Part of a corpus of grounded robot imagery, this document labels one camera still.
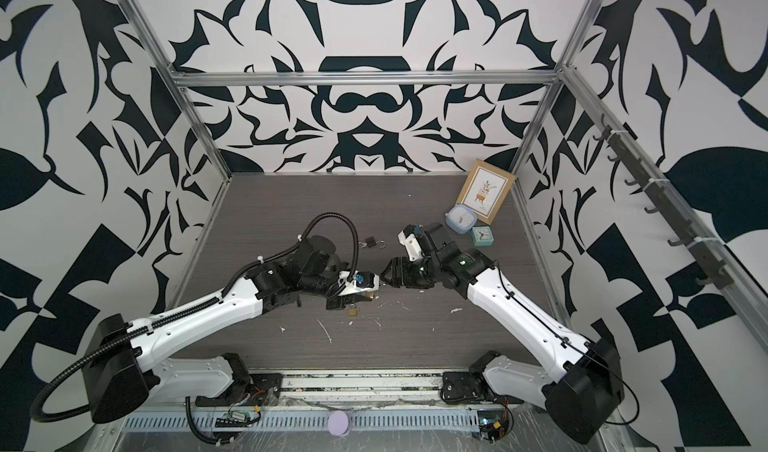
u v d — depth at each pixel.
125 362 0.39
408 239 0.71
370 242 1.02
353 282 0.61
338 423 0.63
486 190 1.02
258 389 0.73
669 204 0.55
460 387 0.74
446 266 0.58
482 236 1.01
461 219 1.05
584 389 0.38
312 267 0.59
